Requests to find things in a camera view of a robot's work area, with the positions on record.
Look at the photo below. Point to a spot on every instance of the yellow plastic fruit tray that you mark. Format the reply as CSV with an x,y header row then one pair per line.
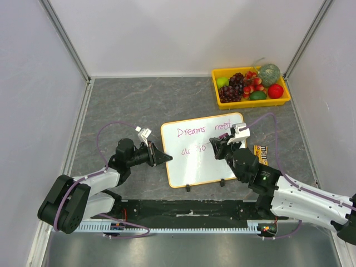
x,y
244,103

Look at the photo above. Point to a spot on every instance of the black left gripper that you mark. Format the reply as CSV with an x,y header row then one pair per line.
x,y
156,157

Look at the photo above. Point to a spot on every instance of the red cherry cluster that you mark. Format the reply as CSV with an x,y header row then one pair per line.
x,y
252,83

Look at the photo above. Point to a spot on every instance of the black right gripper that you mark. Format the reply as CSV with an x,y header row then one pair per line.
x,y
222,148

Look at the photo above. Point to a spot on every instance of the green apple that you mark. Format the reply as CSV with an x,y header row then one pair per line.
x,y
222,81

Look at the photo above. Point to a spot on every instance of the aluminium frame post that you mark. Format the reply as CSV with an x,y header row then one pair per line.
x,y
57,24
314,26

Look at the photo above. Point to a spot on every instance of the orange framed whiteboard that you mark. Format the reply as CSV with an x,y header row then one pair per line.
x,y
187,141

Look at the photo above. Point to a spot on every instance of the green netted melon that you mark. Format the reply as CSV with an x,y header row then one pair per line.
x,y
269,74

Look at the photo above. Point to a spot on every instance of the left aluminium floor rail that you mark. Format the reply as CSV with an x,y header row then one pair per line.
x,y
75,137

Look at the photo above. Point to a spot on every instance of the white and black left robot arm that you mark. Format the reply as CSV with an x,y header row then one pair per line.
x,y
73,199

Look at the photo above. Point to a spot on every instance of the dark purple grape bunch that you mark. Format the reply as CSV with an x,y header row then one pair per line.
x,y
228,94

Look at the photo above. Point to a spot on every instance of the light blue slotted cable duct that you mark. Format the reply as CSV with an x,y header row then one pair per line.
x,y
110,227

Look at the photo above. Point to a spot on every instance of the dark red grape bunch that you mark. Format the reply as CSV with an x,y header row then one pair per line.
x,y
237,80

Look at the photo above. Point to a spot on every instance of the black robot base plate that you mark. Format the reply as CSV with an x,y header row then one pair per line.
x,y
188,214

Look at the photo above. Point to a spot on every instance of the right aluminium frame post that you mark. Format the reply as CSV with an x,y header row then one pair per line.
x,y
314,26

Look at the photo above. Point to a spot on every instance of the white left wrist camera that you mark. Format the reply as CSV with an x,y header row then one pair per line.
x,y
143,134

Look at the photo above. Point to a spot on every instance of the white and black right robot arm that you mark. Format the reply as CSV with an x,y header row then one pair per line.
x,y
282,196

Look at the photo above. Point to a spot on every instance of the yellow candy packet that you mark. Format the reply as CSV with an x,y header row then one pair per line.
x,y
262,153

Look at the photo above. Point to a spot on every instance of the red apple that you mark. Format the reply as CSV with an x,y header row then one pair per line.
x,y
275,91

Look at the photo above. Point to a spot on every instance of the left aluminium frame post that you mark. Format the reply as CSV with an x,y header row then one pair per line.
x,y
57,24

